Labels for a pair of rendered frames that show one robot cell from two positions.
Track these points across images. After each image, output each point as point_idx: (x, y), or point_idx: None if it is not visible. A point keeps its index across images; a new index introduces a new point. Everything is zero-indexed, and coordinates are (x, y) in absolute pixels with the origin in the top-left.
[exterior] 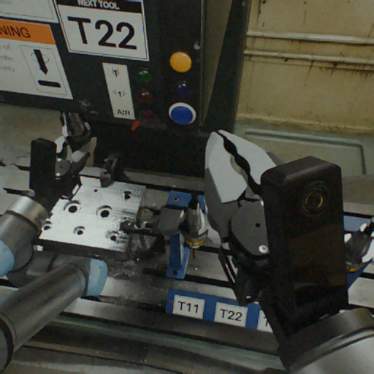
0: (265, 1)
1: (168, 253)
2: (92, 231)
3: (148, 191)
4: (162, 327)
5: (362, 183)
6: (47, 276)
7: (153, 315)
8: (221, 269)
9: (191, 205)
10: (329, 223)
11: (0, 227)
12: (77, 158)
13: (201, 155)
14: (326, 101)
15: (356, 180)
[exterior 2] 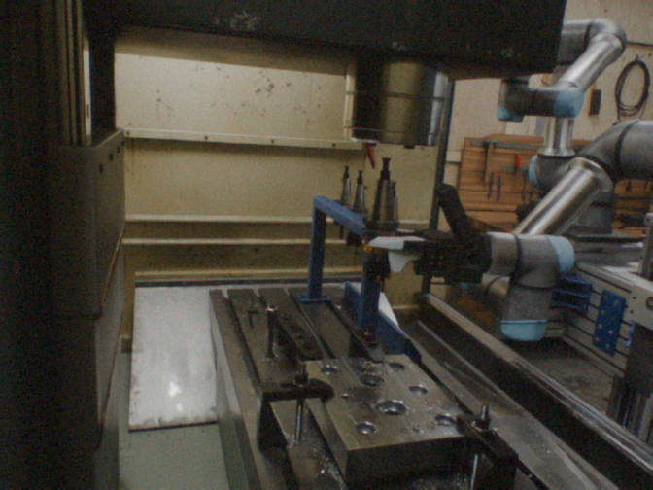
0: None
1: None
2: (407, 379)
3: (276, 406)
4: (434, 360)
5: (148, 324)
6: (524, 226)
7: (430, 367)
8: (345, 341)
9: (395, 194)
10: None
11: (532, 235)
12: (409, 230)
13: (115, 442)
14: None
15: (142, 329)
